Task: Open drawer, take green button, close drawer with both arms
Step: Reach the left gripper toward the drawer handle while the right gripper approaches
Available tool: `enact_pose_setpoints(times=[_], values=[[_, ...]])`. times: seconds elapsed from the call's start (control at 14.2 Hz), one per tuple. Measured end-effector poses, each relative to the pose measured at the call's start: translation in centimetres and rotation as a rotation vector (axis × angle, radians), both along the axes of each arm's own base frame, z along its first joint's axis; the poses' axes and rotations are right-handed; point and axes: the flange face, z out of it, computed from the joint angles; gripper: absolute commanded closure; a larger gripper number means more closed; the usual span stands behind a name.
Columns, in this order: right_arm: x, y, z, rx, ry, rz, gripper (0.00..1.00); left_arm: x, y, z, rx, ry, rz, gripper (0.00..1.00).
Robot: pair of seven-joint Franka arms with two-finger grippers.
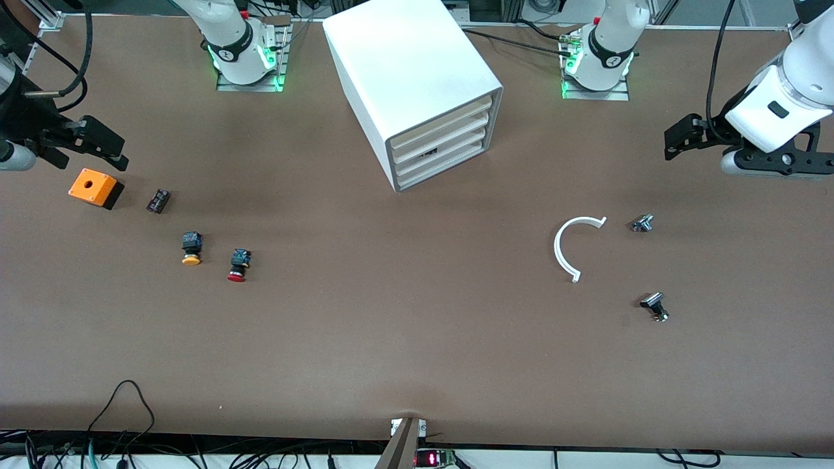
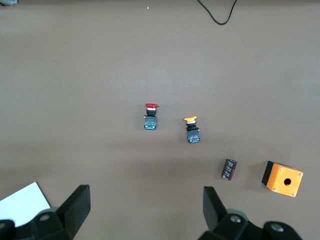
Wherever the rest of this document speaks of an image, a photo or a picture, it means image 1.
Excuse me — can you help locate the white plastic drawer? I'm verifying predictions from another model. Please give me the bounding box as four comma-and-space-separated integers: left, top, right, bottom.
395, 127, 489, 178
397, 141, 487, 190
391, 95, 493, 150
393, 112, 490, 164

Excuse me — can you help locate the yellow push button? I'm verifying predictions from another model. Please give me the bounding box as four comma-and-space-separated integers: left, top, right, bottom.
180, 231, 203, 266

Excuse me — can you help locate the red push button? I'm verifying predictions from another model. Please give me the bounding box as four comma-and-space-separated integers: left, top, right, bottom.
227, 248, 253, 283

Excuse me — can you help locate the white drawer cabinet housing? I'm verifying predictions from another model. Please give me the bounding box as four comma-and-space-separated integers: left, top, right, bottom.
323, 0, 504, 193

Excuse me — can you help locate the white curved plastic arc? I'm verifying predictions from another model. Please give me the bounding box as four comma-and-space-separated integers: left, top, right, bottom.
553, 216, 608, 284

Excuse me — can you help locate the red LED display module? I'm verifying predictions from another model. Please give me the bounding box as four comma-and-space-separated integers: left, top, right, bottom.
415, 448, 471, 469

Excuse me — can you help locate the orange button enclosure box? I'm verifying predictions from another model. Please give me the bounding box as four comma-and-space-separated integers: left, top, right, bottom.
68, 168, 124, 210

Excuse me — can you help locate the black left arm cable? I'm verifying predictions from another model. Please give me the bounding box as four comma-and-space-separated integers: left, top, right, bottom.
707, 0, 741, 143

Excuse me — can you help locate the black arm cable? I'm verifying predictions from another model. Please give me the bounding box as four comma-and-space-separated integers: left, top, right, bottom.
707, 0, 741, 143
0, 0, 93, 113

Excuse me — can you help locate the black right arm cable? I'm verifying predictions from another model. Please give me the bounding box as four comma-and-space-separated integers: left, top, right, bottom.
0, 0, 93, 113

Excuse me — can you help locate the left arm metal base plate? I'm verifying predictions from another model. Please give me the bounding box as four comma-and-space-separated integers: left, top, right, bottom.
561, 26, 631, 102

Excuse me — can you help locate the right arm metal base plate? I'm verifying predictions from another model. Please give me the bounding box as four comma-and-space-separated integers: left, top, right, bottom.
216, 16, 291, 92

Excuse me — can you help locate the black cable behind cabinet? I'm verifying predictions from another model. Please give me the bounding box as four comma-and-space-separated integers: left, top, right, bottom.
461, 26, 574, 57

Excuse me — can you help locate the black looped cable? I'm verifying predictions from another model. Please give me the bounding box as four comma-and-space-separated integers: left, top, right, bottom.
87, 380, 157, 450

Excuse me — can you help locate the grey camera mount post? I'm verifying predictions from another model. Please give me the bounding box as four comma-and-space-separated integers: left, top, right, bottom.
375, 417, 427, 469

